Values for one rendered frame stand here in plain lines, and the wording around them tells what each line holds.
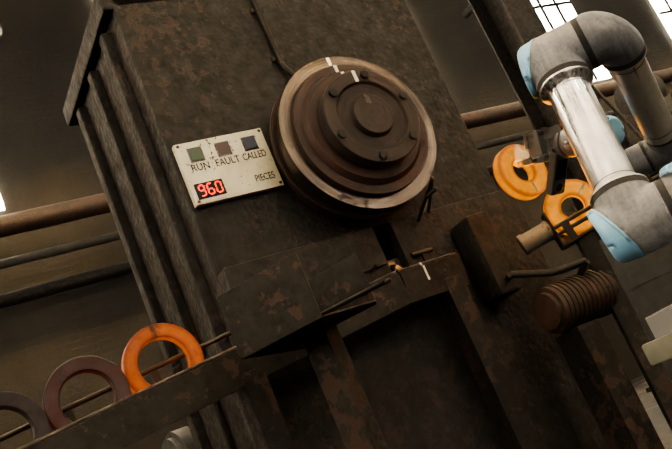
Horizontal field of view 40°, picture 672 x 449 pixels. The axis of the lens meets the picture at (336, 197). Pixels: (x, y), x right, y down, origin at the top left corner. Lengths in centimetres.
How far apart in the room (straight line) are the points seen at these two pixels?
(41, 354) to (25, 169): 177
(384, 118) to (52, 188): 676
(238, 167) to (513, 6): 479
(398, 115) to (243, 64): 49
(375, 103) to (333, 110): 13
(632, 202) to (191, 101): 130
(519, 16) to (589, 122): 519
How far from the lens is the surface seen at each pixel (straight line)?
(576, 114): 189
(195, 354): 215
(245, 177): 249
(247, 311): 186
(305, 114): 245
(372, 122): 244
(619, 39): 199
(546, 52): 197
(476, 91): 1146
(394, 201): 247
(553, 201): 258
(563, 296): 242
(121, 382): 209
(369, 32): 294
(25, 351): 844
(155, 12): 271
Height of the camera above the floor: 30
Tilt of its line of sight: 16 degrees up
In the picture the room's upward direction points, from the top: 24 degrees counter-clockwise
